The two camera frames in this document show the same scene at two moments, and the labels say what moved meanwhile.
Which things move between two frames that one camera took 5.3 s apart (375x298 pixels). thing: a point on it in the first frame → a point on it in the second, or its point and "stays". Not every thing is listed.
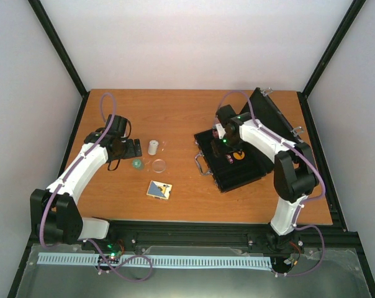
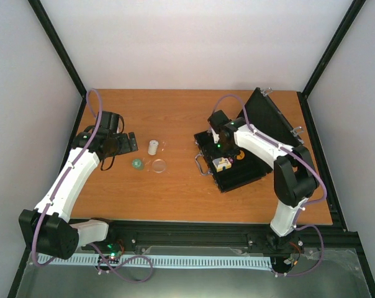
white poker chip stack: (153, 144) stays
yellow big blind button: (239, 157) stays
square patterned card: (159, 190) → (220, 162)
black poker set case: (244, 163) stays
